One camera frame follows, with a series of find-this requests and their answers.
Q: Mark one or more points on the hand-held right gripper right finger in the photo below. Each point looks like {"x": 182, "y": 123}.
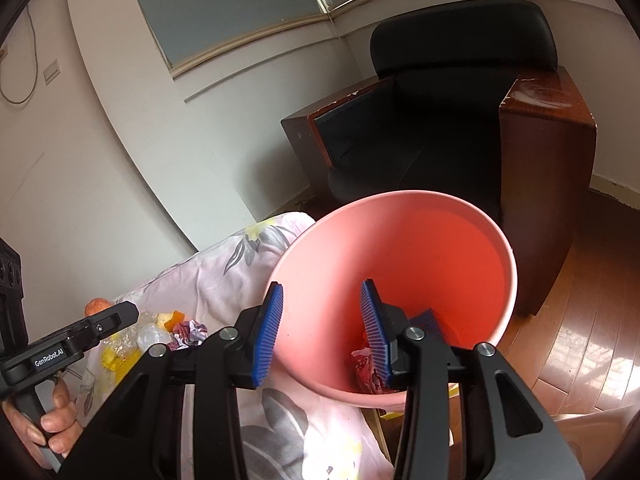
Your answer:
{"x": 375, "y": 332}

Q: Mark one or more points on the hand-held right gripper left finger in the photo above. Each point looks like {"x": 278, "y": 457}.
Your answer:
{"x": 267, "y": 332}

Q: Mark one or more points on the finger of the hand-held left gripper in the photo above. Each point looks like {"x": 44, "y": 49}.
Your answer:
{"x": 107, "y": 322}

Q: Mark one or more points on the floral paper wrapper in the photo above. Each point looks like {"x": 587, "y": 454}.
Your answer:
{"x": 365, "y": 367}

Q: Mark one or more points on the yellow plastic wrapper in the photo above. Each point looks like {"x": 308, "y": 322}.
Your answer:
{"x": 120, "y": 360}

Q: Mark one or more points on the clear plastic bag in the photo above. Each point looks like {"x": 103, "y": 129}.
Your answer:
{"x": 147, "y": 335}

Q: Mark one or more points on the orange peel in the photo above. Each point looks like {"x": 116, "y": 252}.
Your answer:
{"x": 172, "y": 319}

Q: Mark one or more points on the white purple paper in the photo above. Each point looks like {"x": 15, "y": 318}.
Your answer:
{"x": 190, "y": 332}

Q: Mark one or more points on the pink plastic bucket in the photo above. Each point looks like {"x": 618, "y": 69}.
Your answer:
{"x": 400, "y": 250}

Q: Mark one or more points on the person's left hand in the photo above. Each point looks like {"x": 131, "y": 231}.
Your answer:
{"x": 62, "y": 422}

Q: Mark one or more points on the red apple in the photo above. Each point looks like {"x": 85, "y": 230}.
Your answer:
{"x": 97, "y": 306}

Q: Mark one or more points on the floral pink cloth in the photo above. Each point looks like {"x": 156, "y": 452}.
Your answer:
{"x": 215, "y": 280}

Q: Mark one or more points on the black leather armchair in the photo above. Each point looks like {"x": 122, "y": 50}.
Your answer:
{"x": 425, "y": 125}

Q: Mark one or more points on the beige cloth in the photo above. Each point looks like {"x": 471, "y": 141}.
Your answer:
{"x": 600, "y": 440}

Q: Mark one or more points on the frosted window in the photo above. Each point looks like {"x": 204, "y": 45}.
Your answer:
{"x": 225, "y": 5}

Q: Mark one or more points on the white wall plate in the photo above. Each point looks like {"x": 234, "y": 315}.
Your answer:
{"x": 51, "y": 71}

